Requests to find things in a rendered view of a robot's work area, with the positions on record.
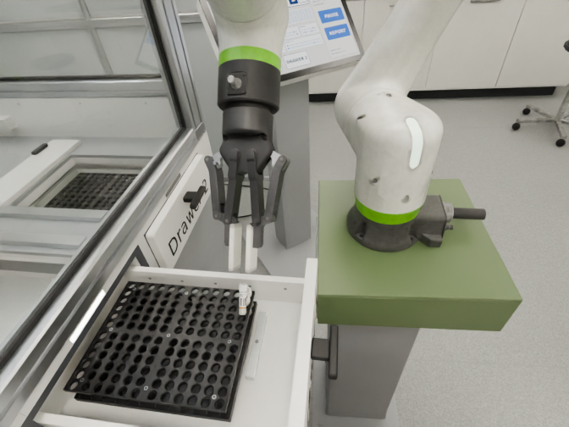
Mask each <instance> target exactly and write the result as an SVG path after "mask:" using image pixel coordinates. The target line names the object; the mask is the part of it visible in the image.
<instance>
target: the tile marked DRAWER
mask: <svg viewBox="0 0 569 427"><path fill-rule="evenodd" d="M282 57H283V60H284V63H285V65H286V68H287V69H294V68H297V67H301V66H304V65H308V64H311V60H310V58H309V56H308V53H307V50H305V51H301V52H297V53H291V54H287V55H284V56H282Z"/></svg>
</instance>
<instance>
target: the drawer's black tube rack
mask: <svg viewBox="0 0 569 427"><path fill-rule="evenodd" d="M131 285H135V286H134V287H132V288H130V286H131ZM140 286H145V287H144V288H142V289H139V288H140ZM151 286H155V287H154V288H153V289H152V290H149V288H150V287H151ZM163 286H164V287H165V288H164V289H163V290H162V291H160V290H159V289H160V288H161V287H163ZM173 287H174V288H175V289H174V290H173V291H169V289H170V288H173ZM182 288H185V290H184V291H183V292H179V291H180V289H182ZM194 290H198V292H197V293H192V292H193V291H194ZM128 291H131V293H130V294H129V295H127V296H126V295H125V293H126V292H128ZM204 291H209V292H208V293H207V294H202V293H203V292H204ZM215 291H219V294H218V295H213V293H214V292H215ZM225 292H229V295H228V296H224V293H225ZM235 293H240V291H239V290H233V289H223V288H212V287H200V286H180V285H169V284H158V283H147V282H136V281H128V283H127V284H126V286H125V288H124V289H123V291H122V292H121V294H120V296H119V298H118V300H117V301H116V303H115V304H114V305H113V307H112V309H111V311H110V312H109V314H108V316H107V317H106V319H105V320H104V322H103V324H102V326H101V328H100V329H99V331H98V332H97V334H96V336H95V337H94V339H93V341H92V342H91V344H90V346H89V347H88V348H87V350H86V352H85V354H84V356H83V357H82V359H81V360H80V362H79V364H78V365H77V367H76V369H75V371H74V373H73V374H72V375H71V377H70V378H69V381H68V382H67V384H66V386H65V387H64V391H67V392H73V393H76V394H75V397H74V399H75V400H76V401H80V402H91V403H98V404H104V405H110V406H116V407H122V408H134V409H140V410H147V411H153V412H159V413H170V414H176V415H182V416H188V417H195V418H201V419H212V420H218V421H224V422H231V419H232V415H233V411H234V407H235V400H236V397H237V392H238V389H239V385H240V378H241V374H242V370H243V367H244V362H245V359H246V352H247V348H248V345H249V340H250V337H251V330H252V326H253V322H254V318H255V315H256V311H257V302H255V301H253V304H254V306H253V307H252V308H251V311H252V313H251V315H250V317H249V321H248V325H247V328H246V334H245V338H244V341H243V345H242V349H241V353H240V359H239V362H238V366H237V370H236V373H235V380H234V384H233V387H232V391H231V394H230V398H229V405H228V408H227V412H226V413H217V412H212V411H211V407H212V404H213V399H216V395H215V392H216V389H217V386H218V380H219V377H220V374H221V371H222V367H223V364H224V359H225V355H226V352H227V349H228V345H229V343H231V342H236V341H231V340H230V337H231V334H232V330H233V328H234V324H235V319H236V315H237V313H238V309H239V301H240V297H235ZM125 298H127V300H126V301H125V302H121V301H122V300H123V299H125ZM119 306H123V307H122V308H121V309H120V310H116V309H117V308H118V307H119ZM116 313H117V314H118V316H117V317H116V318H114V319H112V317H113V315H114V314H116ZM110 322H113V324H112V325H111V326H109V327H107V325H108V323H110ZM104 333H107V334H106V336H105V337H104V338H102V339H100V336H101V335H102V334H104ZM98 342H101V345H100V346H99V347H97V348H95V345H96V344H97V343H98ZM236 343H242V342H236ZM92 352H96V354H95V355H94V356H93V357H91V358H89V355H90V354H91V353H92ZM88 361H90V364H89V365H88V366H87V367H85V368H83V365H84V364H85V363H86V362H88ZM82 371H84V374H83V375H82V376H81V377H80V378H79V379H77V375H78V374H79V373H80V372H82ZM75 382H78V385H77V386H76V387H75V388H74V389H72V390H70V387H71V386H72V385H73V384H74V383H75Z"/></svg>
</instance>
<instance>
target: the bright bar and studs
mask: <svg viewBox="0 0 569 427"><path fill-rule="evenodd" d="M267 318H268V313H267V312H259V314H258V319H257V326H256V329H255V334H254V337H253V342H252V345H251V352H250V357H249V360H248V364H247V369H246V379H247V380H255V379H256V374H257V366H258V362H259V358H260V353H261V349H262V340H263V336H264V331H265V327H266V323H267Z"/></svg>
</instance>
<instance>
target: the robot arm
mask: <svg viewBox="0 0 569 427"><path fill-rule="evenodd" d="M207 1H208V3H209V6H210V8H211V10H212V12H213V17H214V19H215V23H216V27H217V33H218V102H217V105H218V107H219V108H220V109H221V110H222V111H224V112H223V128H222V135H223V142H222V145H221V147H220V148H219V152H217V153H215V154H214V155H212V156H206V157H205V158H204V162H205V164H206V166H207V169H208V171H209V180H210V190H211V199H212V209H213V218H214V219H216V220H219V221H221V222H223V223H224V244H225V246H229V271H234V270H237V269H239V268H240V260H241V236H242V224H240V223H239V222H240V221H239V220H238V214H239V208H240V195H241V188H242V182H243V180H244V179H245V175H246V174H248V179H249V181H250V193H251V222H252V223H250V225H247V226H246V273H251V272H252V271H254V270H256V269H257V249H258V248H260V247H262V245H263V233H264V226H265V225H266V224H269V223H272V222H274V221H276V219H277V215H278V210H279V200H280V196H281V191H282V185H283V180H284V175H285V171H286V170H287V168H288V167H289V165H290V159H289V158H287V157H286V156H284V155H280V154H278V153H276V152H275V148H274V146H273V114H276V113H277V112H278V111H279V97H280V75H281V57H282V49H283V44H284V39H285V33H286V30H287V27H288V23H289V6H288V2H287V0H207ZM462 2H463V0H397V2H396V3H395V6H394V7H393V8H392V10H391V12H390V13H389V16H388V17H387V19H386V21H385V22H384V24H383V25H382V27H381V29H380V30H379V32H378V34H377V35H376V36H375V38H374V39H373V42H372V43H371V45H370V46H369V48H368V49H367V51H366V52H365V53H364V55H363V57H362V58H361V60H360V61H359V63H358V64H357V66H356V67H355V68H354V70H353V71H352V73H351V74H350V76H349V77H348V79H347V80H346V81H345V83H344V84H343V86H342V87H341V88H340V90H339V91H338V93H337V96H336V98H335V101H334V115H335V118H336V120H337V122H338V124H339V126H340V128H341V129H342V131H343V133H344V135H345V137H346V139H347V141H348V142H349V143H350V145H351V148H352V149H353V151H354V153H355V154H356V177H355V187H354V193H355V197H356V203H355V205H354V206H353V207H352V208H351V210H350V211H349V213H348V215H347V228H348V231H349V232H350V234H351V236H352V237H353V238H354V239H355V240H356V241H357V242H358V243H360V244H361V245H363V246H365V247H367V248H370V249H372V250H375V251H379V252H399V251H403V250H406V249H407V248H410V247H412V246H413V245H415V244H416V243H417V241H421V242H422V243H424V244H425V245H427V246H429V247H440V245H441V244H442V238H443V235H444V233H445V230H453V225H448V224H447V223H450V222H451V220H452V219H481V220H484V219H485V217H486V210H485V209H484V208H453V205H452V204H451V203H450V202H443V201H442V198H441V195H427V193H428V187H429V184H430V181H431V178H432V174H433V171H434V166H435V162H436V159H437V156H438V152H439V146H440V143H441V139H442V135H443V130H444V129H443V124H442V122H441V119H440V118H439V116H438V115H437V114H436V113H435V112H433V111H432V110H430V109H429V108H426V107H425V106H423V105H422V104H420V103H417V102H415V101H413V100H411V99H410V98H409V97H407V94H408V92H409V91H410V89H411V88H412V85H413V83H414V81H415V79H416V78H417V76H418V74H419V72H420V70H421V69H422V67H423V65H424V63H425V62H426V60H427V58H428V56H429V54H430V53H431V52H432V50H433V48H434V46H435V44H436V43H437V41H438V39H439V38H440V36H441V35H442V33H443V31H444V30H445V28H446V26H447V25H448V24H449V22H450V20H451V19H452V17H453V15H454V14H455V12H456V10H457V9H458V8H459V7H460V5H461V3H462ZM271 159H272V166H273V170H272V174H271V178H270V183H269V188H268V198H267V203H266V208H265V211H264V196H263V179H264V177H263V170H264V169H265V167H266V166H267V165H268V163H269V161H270V160H271ZM223 160H224V162H225V163H226V164H227V165H228V167H229V171H228V178H229V184H228V190H227V197H226V199H225V189H224V173H223V170H222V167H223V166H224V164H223Z"/></svg>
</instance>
